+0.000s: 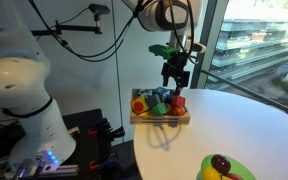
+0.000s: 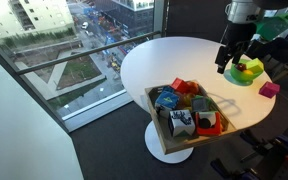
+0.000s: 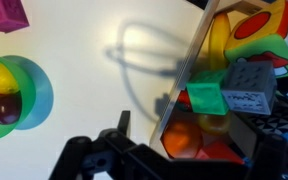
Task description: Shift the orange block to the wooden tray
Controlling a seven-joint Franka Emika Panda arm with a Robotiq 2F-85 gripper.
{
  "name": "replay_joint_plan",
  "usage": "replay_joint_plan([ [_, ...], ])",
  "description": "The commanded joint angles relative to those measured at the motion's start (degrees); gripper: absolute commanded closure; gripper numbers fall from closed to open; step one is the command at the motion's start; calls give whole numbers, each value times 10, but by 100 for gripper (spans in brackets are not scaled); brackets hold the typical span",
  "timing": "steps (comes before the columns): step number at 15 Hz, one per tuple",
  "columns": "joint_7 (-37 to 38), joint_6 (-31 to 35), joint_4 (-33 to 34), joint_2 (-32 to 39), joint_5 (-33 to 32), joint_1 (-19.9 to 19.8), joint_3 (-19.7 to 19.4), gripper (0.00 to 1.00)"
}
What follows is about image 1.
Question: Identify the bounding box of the orange block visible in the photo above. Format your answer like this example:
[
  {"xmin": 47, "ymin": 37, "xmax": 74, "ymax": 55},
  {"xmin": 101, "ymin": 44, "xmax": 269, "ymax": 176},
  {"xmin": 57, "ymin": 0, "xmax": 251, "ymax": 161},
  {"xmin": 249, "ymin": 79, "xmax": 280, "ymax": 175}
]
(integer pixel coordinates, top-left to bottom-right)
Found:
[{"xmin": 170, "ymin": 95, "xmax": 187, "ymax": 108}]

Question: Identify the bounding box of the green plate with fruit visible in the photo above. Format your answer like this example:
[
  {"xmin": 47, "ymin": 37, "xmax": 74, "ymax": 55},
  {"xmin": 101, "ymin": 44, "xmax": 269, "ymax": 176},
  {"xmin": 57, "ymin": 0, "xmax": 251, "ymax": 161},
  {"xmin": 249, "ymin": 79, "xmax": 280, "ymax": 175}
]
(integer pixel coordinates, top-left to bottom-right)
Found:
[{"xmin": 199, "ymin": 153, "xmax": 258, "ymax": 180}]

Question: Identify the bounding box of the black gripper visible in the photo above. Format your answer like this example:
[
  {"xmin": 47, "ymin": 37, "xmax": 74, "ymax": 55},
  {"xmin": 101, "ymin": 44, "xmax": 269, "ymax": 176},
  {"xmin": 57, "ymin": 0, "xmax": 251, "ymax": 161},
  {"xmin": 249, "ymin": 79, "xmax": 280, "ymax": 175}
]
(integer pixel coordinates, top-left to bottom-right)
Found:
[{"xmin": 161, "ymin": 53, "xmax": 192, "ymax": 96}]

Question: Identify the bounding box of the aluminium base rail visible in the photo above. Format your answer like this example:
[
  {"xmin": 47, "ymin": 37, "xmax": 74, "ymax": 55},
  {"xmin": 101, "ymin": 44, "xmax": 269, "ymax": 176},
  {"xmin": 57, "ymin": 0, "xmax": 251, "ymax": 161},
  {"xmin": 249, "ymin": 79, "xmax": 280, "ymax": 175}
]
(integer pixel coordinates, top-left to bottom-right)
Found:
[{"xmin": 0, "ymin": 156, "xmax": 80, "ymax": 180}]

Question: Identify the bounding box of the green cube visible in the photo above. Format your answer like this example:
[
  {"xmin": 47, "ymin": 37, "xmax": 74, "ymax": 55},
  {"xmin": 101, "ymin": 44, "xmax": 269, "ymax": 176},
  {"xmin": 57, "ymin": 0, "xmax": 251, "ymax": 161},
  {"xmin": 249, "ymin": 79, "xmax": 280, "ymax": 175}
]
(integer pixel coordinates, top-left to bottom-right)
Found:
[{"xmin": 150, "ymin": 102, "xmax": 169, "ymax": 117}]

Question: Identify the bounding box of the blue white patterned block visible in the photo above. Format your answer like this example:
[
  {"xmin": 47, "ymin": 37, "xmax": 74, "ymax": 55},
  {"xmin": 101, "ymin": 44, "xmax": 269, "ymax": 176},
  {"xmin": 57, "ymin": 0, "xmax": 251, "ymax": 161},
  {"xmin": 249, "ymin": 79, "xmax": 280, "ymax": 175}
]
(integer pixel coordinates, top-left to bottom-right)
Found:
[{"xmin": 152, "ymin": 86, "xmax": 172, "ymax": 99}]

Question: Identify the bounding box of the thin black wall cable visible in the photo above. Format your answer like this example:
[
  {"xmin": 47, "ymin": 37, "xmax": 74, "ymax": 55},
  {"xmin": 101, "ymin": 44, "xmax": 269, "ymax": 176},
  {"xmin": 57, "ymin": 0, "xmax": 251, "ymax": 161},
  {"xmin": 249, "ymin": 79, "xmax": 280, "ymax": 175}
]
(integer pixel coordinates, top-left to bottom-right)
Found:
[{"xmin": 110, "ymin": 0, "xmax": 125, "ymax": 144}]

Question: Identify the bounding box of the soft cube with red circles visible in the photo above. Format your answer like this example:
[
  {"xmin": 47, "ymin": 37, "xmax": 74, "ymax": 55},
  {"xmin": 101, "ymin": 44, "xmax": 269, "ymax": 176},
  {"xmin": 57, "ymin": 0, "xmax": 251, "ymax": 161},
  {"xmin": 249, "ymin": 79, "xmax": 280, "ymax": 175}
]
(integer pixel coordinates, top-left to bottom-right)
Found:
[{"xmin": 130, "ymin": 96, "xmax": 150, "ymax": 116}]

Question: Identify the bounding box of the black robot stand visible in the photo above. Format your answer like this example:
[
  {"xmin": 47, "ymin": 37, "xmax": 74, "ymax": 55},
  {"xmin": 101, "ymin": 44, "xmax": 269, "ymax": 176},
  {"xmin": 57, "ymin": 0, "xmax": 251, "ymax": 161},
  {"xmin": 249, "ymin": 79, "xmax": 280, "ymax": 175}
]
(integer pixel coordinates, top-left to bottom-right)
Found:
[{"xmin": 0, "ymin": 108, "xmax": 142, "ymax": 180}]

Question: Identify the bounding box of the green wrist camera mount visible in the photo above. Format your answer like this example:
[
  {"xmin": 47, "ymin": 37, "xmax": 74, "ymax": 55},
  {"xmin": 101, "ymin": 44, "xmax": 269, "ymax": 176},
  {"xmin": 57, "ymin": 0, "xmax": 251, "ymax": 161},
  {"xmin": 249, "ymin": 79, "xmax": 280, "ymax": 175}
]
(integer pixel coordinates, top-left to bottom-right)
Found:
[{"xmin": 148, "ymin": 44, "xmax": 179, "ymax": 60}]

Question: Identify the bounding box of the red toy fruit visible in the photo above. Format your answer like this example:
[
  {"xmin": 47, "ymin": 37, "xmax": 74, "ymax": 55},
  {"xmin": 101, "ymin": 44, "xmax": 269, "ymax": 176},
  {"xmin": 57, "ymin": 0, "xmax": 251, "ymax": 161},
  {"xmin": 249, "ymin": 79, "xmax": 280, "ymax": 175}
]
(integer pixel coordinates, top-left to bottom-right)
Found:
[{"xmin": 224, "ymin": 172, "xmax": 243, "ymax": 180}]

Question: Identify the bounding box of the dark purple toy plum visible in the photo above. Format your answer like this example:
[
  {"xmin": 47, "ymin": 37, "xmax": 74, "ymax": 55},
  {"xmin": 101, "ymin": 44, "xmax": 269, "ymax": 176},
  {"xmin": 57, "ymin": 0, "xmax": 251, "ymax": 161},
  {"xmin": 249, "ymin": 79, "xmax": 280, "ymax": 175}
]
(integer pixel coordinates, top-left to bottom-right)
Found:
[{"xmin": 210, "ymin": 154, "xmax": 232, "ymax": 175}]

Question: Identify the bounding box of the black camera on boom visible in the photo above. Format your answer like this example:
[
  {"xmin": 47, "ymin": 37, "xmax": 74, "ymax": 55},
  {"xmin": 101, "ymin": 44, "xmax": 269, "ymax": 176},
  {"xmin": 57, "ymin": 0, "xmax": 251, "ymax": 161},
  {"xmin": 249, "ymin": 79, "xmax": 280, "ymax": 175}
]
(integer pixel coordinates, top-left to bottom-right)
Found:
[{"xmin": 88, "ymin": 3, "xmax": 112, "ymax": 16}]

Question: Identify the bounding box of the dark window frame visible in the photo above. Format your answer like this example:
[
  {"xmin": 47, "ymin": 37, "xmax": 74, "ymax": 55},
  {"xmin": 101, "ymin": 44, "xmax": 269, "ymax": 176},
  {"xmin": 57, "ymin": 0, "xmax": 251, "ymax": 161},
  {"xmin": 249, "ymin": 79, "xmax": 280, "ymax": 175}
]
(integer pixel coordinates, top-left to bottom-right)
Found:
[{"xmin": 190, "ymin": 0, "xmax": 288, "ymax": 123}]

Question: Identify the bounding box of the grey cube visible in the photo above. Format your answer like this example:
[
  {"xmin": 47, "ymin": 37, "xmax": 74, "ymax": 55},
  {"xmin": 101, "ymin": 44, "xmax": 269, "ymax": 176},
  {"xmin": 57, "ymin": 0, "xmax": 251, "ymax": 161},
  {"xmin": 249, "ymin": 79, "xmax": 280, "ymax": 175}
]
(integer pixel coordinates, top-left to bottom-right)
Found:
[{"xmin": 146, "ymin": 94, "xmax": 162, "ymax": 109}]

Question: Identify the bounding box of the wooden tray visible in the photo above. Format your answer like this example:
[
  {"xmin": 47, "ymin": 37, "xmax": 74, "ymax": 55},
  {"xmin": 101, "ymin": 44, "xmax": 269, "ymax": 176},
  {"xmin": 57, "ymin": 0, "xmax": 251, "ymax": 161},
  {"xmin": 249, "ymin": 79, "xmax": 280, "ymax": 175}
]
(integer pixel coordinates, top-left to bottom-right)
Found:
[{"xmin": 129, "ymin": 88, "xmax": 192, "ymax": 127}]

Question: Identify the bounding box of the yellow orange toy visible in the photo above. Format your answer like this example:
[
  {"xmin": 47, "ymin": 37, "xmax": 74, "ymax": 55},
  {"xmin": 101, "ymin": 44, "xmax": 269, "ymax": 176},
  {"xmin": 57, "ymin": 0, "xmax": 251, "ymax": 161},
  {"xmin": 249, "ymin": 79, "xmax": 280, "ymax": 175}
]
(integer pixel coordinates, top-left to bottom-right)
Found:
[{"xmin": 169, "ymin": 105, "xmax": 187, "ymax": 117}]

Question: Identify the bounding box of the orange black clamp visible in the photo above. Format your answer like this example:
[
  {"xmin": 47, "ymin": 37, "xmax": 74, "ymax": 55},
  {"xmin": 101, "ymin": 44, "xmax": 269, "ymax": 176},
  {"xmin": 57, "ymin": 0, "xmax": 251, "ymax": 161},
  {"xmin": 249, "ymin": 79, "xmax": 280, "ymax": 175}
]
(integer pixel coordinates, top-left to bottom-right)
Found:
[
  {"xmin": 87, "ymin": 118, "xmax": 126, "ymax": 141},
  {"xmin": 88, "ymin": 155, "xmax": 120, "ymax": 173}
]

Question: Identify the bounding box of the yellow toy lemon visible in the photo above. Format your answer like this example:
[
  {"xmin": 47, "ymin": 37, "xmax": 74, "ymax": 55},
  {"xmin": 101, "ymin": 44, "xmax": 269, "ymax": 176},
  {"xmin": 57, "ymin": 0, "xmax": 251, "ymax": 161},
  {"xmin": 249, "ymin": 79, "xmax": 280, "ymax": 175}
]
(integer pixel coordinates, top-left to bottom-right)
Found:
[{"xmin": 201, "ymin": 166, "xmax": 222, "ymax": 180}]

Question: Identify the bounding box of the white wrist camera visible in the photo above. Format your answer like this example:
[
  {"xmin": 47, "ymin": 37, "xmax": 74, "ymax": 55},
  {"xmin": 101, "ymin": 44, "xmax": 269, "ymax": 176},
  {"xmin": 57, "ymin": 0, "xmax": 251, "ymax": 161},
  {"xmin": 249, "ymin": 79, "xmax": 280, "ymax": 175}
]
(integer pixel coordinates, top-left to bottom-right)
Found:
[{"xmin": 192, "ymin": 41, "xmax": 208, "ymax": 54}]

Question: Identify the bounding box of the glass office building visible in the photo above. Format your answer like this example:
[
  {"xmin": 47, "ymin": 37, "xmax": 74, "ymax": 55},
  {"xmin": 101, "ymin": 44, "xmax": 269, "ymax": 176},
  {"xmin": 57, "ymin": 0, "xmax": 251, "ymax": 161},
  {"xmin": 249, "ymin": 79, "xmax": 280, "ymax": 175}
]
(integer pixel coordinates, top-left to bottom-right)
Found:
[{"xmin": 212, "ymin": 18, "xmax": 288, "ymax": 81}]

